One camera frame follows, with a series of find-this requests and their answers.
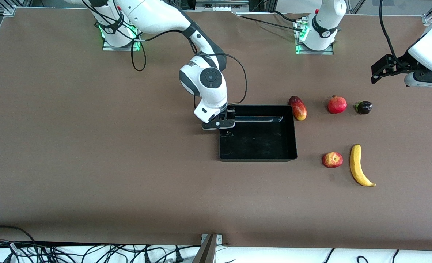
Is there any black rectangular plastic tray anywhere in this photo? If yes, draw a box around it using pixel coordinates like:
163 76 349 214
219 105 298 163

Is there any yellow banana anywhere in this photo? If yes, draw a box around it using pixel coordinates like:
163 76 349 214
349 144 376 187

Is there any red yellow apple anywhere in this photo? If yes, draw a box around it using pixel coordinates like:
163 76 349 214
322 152 344 168

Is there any dark purple mangosteen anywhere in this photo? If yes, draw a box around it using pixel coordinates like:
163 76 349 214
354 101 373 115

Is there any red pomegranate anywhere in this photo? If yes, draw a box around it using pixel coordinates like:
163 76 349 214
328 95 348 114

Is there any red yellow mango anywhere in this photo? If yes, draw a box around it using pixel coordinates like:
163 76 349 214
288 96 307 121

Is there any grey metal beam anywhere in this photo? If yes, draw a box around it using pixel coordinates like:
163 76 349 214
192 234 217 263

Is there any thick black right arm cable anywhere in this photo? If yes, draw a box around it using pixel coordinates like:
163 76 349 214
192 37 247 106

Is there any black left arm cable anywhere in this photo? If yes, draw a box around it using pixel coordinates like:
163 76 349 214
379 0 403 68

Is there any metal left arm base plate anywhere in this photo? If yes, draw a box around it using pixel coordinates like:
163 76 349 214
295 19 334 55

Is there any black base cable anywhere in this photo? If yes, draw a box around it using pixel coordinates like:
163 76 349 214
237 14 305 33

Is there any metal corner bracket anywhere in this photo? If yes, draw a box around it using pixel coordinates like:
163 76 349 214
201 233 223 244

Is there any silver aluminium rail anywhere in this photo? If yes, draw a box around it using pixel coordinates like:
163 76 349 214
194 0 251 12

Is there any thin black looping cable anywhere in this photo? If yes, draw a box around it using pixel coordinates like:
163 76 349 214
131 31 147 72

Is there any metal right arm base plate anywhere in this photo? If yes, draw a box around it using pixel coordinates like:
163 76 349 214
102 21 141 52

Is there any black looping floor cable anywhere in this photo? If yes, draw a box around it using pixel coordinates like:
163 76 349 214
0 225 37 244

